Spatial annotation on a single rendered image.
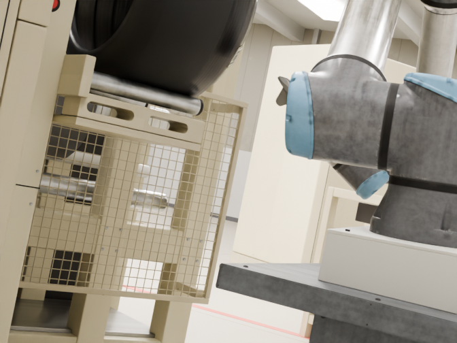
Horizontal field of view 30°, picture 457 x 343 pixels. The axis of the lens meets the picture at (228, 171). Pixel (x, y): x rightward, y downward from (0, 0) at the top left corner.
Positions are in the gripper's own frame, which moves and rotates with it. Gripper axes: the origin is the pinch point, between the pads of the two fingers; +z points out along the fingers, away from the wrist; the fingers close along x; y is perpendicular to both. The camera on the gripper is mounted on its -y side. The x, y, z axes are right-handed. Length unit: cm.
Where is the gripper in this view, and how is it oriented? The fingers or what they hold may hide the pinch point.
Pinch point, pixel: (283, 78)
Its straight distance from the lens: 217.0
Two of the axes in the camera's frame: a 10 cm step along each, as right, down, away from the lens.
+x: 3.1, -2.7, 9.1
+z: -6.8, -7.3, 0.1
